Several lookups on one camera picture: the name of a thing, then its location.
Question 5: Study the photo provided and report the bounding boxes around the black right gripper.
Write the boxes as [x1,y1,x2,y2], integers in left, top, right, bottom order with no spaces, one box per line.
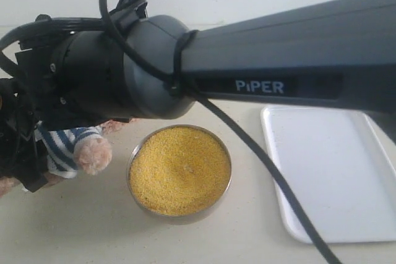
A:
[16,21,130,130]

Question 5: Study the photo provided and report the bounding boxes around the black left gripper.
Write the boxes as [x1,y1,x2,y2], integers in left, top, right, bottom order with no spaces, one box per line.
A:
[1,79,46,192]

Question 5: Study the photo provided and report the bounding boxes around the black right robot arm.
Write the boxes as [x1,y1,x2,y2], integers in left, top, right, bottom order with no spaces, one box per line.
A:
[16,0,395,139]

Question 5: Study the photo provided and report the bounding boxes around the white rectangular plastic tray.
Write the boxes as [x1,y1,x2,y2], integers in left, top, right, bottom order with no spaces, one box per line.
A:
[260,105,395,244]

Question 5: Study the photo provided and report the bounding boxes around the plush teddy bear striped shirt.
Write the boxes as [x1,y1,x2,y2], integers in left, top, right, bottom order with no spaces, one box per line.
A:
[0,117,134,198]

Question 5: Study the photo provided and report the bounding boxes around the round metal bowl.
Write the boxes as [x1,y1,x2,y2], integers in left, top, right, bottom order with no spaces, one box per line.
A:
[127,124,233,224]

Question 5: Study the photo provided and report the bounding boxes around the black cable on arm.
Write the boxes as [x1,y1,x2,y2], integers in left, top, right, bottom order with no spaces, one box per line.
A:
[0,0,342,264]

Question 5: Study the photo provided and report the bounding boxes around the yellow millet grains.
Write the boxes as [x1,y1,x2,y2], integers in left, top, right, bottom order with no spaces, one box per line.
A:
[129,127,231,216]

